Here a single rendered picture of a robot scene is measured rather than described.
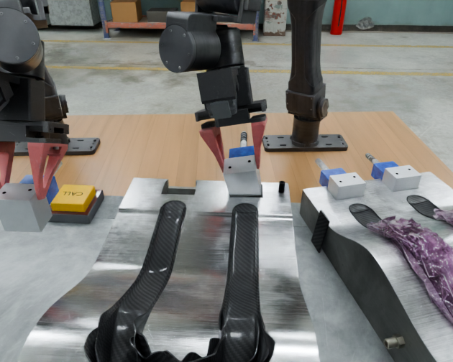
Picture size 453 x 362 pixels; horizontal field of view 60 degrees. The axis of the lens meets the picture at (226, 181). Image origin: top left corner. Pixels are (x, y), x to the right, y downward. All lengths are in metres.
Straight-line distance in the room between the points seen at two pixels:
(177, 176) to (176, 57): 0.38
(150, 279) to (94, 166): 0.47
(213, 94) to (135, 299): 0.25
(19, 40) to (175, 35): 0.17
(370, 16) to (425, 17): 0.74
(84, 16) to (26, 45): 5.61
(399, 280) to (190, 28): 0.39
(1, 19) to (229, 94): 0.25
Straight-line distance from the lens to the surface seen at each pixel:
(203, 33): 0.52
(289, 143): 0.96
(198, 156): 0.91
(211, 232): 0.55
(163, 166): 0.88
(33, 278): 0.67
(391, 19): 6.25
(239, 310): 0.42
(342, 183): 0.69
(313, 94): 0.87
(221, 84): 0.48
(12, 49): 0.48
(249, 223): 0.57
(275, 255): 0.52
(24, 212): 0.56
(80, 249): 0.69
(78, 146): 0.99
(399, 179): 0.74
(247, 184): 0.60
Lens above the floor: 1.24
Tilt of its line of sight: 33 degrees down
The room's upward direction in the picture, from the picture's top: straight up
